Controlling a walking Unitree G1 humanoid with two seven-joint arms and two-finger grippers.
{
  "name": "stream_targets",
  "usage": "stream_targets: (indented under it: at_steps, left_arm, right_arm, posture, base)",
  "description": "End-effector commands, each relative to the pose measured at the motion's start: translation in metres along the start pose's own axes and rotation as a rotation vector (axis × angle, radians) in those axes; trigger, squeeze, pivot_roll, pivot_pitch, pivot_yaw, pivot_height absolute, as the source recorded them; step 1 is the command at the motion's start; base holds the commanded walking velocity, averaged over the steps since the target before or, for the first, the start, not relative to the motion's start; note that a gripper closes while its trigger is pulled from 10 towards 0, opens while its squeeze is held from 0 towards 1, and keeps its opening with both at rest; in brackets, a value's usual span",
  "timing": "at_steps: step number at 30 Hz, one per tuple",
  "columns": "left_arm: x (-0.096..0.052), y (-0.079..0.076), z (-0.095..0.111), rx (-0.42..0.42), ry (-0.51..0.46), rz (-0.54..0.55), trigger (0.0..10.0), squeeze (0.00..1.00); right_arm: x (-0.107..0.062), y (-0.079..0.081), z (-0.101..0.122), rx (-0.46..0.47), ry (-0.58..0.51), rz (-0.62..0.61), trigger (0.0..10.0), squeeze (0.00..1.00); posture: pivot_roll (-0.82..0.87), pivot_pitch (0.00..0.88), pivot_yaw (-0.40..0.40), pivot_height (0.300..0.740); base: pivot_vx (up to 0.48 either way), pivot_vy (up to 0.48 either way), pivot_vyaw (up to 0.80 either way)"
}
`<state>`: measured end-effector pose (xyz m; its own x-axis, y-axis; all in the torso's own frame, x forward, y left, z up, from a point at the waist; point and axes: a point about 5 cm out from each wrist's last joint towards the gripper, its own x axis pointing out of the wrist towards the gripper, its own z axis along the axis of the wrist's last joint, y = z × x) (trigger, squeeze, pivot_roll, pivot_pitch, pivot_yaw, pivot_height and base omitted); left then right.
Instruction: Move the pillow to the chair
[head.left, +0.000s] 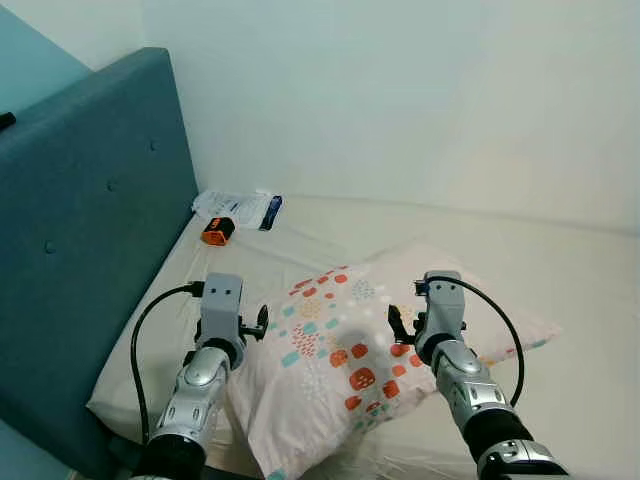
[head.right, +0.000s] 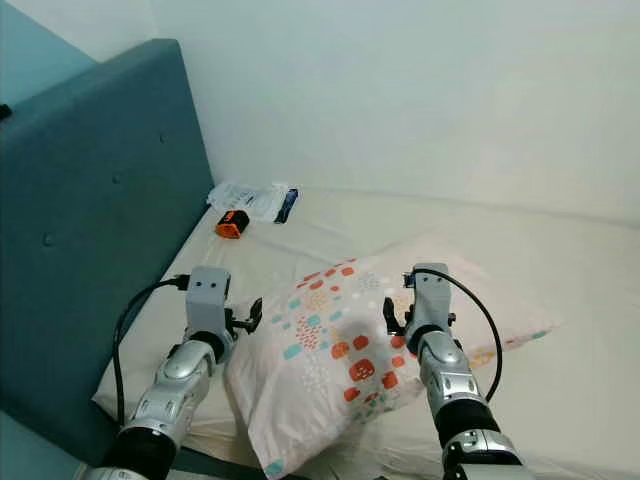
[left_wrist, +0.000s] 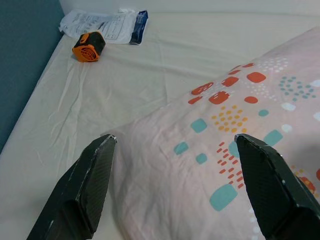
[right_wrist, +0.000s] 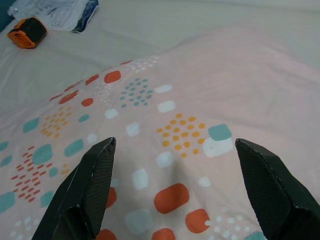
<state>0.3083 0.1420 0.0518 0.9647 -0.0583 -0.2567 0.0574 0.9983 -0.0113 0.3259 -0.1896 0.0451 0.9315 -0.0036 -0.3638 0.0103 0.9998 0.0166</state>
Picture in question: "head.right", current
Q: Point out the pink patterned pillow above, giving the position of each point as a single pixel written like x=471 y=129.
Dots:
x=310 y=400

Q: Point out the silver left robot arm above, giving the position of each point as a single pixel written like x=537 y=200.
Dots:
x=175 y=385

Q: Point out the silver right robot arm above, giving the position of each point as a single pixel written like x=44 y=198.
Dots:
x=455 y=385

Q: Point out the orange and black small device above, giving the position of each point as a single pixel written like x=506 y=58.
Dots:
x=232 y=225

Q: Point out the dark blue flat item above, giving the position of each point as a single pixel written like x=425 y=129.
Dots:
x=286 y=206

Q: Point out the white plastic packet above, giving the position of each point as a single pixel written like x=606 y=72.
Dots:
x=250 y=198

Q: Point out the teal upholstered headboard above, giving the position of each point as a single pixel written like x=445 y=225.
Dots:
x=100 y=230

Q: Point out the mattress with beige sheet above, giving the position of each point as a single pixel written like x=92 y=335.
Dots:
x=575 y=400

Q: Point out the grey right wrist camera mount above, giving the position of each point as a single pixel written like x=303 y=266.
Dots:
x=430 y=295

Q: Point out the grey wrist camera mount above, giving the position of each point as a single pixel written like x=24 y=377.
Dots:
x=208 y=295
x=430 y=295

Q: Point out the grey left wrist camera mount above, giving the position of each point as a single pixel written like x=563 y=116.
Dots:
x=208 y=295

